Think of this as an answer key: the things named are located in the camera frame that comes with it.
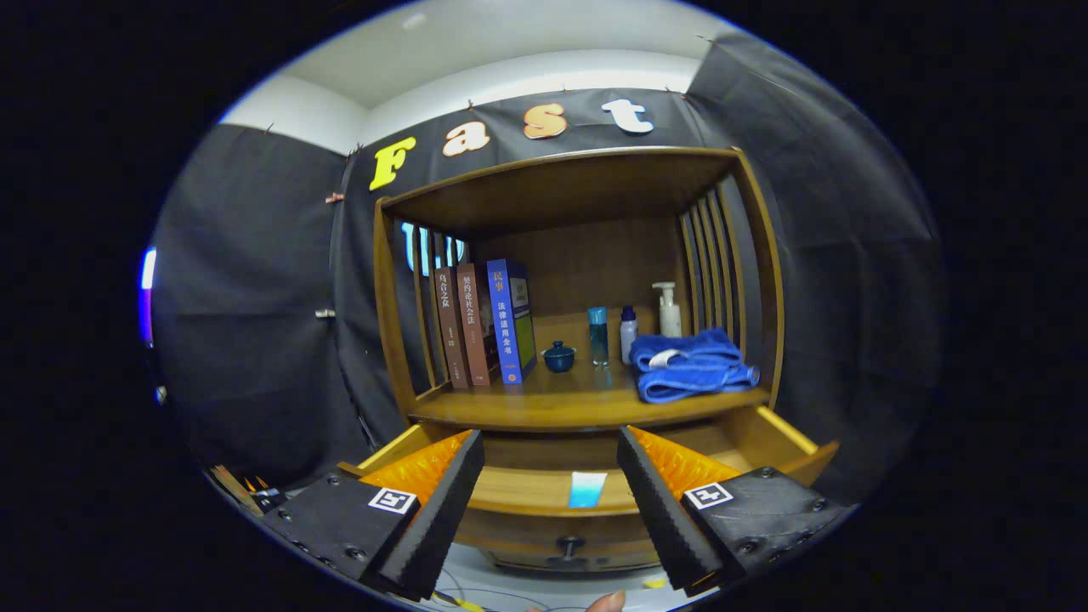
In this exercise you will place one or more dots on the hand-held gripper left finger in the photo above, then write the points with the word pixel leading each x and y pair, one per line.
pixel 442 510

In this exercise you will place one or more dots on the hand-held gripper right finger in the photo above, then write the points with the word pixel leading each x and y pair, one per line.
pixel 663 510

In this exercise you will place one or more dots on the blue cosmetic tube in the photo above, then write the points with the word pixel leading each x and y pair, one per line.
pixel 587 490

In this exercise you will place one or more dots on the wooden drawer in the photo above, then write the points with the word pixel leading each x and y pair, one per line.
pixel 535 491

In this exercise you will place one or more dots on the wooden countertop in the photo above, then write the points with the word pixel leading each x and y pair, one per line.
pixel 578 395

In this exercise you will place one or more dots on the wooden cabinet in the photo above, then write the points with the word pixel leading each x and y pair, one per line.
pixel 586 255

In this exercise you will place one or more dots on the blue folded towel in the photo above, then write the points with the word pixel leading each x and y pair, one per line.
pixel 688 374

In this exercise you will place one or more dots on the white bottle with blue cap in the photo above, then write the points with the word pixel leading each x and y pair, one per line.
pixel 628 340

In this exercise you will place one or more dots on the dark brown book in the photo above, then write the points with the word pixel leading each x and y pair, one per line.
pixel 450 331

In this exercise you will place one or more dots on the teal clear bottle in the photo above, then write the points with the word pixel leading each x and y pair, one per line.
pixel 598 340

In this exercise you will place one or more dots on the blue lidded teacup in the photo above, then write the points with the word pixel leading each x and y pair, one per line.
pixel 558 359

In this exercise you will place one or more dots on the reddish brown book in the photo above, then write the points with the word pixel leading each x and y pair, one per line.
pixel 473 327

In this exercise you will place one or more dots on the white pump bottle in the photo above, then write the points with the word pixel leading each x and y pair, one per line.
pixel 670 319

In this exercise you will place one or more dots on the blue book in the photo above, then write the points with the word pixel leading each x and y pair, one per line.
pixel 503 323

